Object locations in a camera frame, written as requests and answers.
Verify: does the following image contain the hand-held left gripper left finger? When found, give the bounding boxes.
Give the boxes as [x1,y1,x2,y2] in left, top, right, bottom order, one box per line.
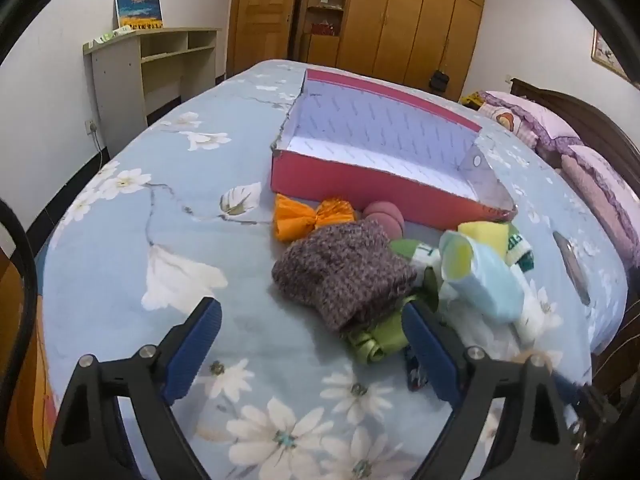
[45,296,223,480]

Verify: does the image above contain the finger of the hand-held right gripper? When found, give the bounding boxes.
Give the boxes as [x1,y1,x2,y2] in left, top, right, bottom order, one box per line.
[552,377,621,441]

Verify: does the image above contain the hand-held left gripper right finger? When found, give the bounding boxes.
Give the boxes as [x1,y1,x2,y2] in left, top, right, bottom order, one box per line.
[401,302,576,480]

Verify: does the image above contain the black patterned sock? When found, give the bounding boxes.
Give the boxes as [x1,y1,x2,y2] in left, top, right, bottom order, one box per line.
[402,345,433,392]

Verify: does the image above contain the green ribbon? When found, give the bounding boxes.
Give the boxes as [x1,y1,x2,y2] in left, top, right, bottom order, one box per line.
[345,265,441,366]

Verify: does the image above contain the light blue sock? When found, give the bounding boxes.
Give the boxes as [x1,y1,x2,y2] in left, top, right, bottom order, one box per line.
[439,230,526,322]

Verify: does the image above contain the green and white sock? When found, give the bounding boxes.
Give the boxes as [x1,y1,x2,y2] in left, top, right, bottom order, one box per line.
[502,224,536,271]
[390,237,441,281]

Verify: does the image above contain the brown knitted sock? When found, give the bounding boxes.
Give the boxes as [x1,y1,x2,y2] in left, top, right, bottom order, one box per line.
[271,221,418,333]

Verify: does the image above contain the large yellow sponge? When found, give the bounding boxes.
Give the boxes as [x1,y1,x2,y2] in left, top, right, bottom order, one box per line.
[457,220,511,251]

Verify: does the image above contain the pink soft ball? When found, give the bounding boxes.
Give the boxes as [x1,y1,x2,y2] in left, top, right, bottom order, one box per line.
[362,201,405,238]

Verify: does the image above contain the orange sock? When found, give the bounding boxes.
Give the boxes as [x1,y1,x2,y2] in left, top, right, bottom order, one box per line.
[272,194,357,243]

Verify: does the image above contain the pink cardboard box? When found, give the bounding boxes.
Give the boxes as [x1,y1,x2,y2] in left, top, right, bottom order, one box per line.
[270,67,518,223]

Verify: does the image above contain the smartphone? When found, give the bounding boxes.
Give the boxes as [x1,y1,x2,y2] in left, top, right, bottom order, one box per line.
[552,231,591,306]

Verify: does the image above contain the wooden nightstand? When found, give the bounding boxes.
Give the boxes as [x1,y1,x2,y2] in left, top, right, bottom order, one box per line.
[0,250,56,480]

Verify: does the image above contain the pink ruffled pillow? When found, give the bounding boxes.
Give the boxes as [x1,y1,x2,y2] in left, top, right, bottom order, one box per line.
[560,145,640,281]

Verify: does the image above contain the pink cartoon print pillow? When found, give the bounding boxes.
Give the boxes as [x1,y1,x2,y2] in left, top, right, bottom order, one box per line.
[475,91,583,156]

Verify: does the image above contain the dark wooden headboard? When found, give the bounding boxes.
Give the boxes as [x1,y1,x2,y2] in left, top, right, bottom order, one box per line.
[510,77,640,411]

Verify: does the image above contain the beige shelf desk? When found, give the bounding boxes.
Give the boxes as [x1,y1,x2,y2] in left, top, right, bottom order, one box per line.
[82,27,221,128]

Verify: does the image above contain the green and white packets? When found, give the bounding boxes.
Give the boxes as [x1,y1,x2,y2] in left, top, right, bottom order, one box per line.
[92,30,136,47]

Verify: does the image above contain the wooden door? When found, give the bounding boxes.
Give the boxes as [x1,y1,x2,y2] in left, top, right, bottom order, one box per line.
[227,0,301,78]

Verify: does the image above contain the wooden wardrobe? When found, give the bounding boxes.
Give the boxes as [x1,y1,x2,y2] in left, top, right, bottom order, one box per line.
[337,0,488,103]

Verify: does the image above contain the blue and yellow painting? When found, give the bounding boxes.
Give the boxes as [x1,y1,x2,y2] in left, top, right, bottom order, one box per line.
[115,0,165,30]

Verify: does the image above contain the open corner shelf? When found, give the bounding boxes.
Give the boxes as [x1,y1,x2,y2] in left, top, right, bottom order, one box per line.
[300,0,351,68]

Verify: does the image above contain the black cable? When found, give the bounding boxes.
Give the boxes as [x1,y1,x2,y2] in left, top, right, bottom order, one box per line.
[0,200,40,361]

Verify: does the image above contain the framed wall picture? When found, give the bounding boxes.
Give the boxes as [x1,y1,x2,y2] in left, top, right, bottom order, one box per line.
[591,27,633,81]

